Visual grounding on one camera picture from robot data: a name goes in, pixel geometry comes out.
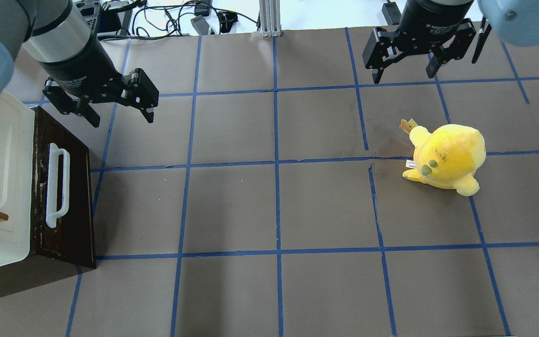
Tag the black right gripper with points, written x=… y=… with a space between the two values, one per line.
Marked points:
x=431 y=18

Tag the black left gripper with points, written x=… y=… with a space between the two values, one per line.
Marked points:
x=78 y=66

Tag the white drawer handle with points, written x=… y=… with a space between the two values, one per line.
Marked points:
x=58 y=185

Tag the dark brown drawer front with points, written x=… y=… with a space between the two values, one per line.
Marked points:
x=61 y=230

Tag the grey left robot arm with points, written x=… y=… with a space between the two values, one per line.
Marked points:
x=50 y=31

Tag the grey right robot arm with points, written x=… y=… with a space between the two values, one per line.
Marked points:
x=515 y=22

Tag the white plastic drawer cabinet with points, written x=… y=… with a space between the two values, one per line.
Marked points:
x=17 y=127

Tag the black power adapter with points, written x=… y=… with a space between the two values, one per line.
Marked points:
x=201 y=26

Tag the yellow plush toy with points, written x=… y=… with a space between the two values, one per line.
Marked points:
x=447 y=158

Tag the aluminium frame post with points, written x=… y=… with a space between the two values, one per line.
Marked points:
x=269 y=18

